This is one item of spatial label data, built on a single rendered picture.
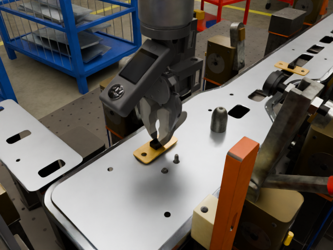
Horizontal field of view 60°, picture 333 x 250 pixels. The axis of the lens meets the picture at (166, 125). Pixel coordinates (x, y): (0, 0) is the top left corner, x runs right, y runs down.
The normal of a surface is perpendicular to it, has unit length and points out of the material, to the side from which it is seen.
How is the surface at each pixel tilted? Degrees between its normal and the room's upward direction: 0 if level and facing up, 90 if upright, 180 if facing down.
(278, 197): 0
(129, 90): 30
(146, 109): 89
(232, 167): 90
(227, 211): 90
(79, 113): 0
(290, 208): 0
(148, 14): 89
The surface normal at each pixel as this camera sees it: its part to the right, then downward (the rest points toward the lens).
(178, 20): 0.33, 0.58
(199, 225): -0.68, 0.46
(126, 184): 0.00, -0.78
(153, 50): -0.31, -0.43
